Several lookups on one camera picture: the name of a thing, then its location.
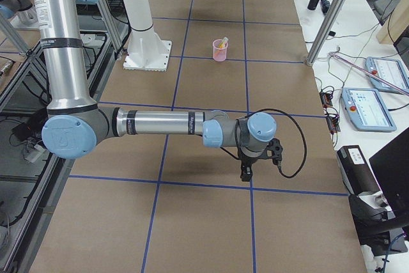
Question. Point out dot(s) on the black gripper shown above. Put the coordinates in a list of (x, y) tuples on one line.
[(247, 160)]

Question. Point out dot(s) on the orange highlighter pen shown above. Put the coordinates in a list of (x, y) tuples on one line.
[(217, 52)]

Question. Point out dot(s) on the pink mesh pen holder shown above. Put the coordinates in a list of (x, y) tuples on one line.
[(223, 54)]

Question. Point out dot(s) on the black box with label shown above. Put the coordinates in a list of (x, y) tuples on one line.
[(355, 171)]

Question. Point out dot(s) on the near teach pendant tablet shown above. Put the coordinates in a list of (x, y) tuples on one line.
[(367, 110)]

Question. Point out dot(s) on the teach pendant tablet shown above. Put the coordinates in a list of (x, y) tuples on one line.
[(390, 70), (367, 110)]

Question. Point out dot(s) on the far teach pendant tablet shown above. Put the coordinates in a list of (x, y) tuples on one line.
[(390, 70)]

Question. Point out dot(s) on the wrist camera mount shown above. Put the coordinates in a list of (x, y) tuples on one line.
[(274, 151)]

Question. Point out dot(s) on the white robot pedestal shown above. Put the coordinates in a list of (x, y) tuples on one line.
[(145, 50)]

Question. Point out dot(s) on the aluminium frame post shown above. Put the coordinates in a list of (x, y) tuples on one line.
[(323, 32)]

